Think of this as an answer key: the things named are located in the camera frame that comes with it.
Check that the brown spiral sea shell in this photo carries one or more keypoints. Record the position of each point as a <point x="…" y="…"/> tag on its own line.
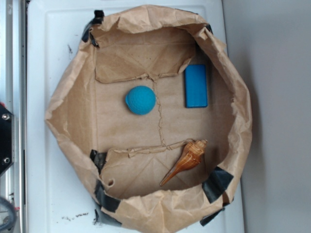
<point x="190" y="157"/>

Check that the blue golf ball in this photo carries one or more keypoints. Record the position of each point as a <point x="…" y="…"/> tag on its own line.
<point x="140" y="100"/>

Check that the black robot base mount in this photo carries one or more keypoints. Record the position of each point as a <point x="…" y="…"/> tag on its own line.
<point x="6" y="139"/>

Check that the aluminium frame rail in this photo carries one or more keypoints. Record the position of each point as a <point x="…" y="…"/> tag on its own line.
<point x="12" y="93"/>

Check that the blue rectangular block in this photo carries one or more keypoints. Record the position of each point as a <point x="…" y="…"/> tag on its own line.
<point x="196" y="86"/>

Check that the brown paper bag tray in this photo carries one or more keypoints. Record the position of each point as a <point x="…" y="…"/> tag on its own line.
<point x="120" y="157"/>

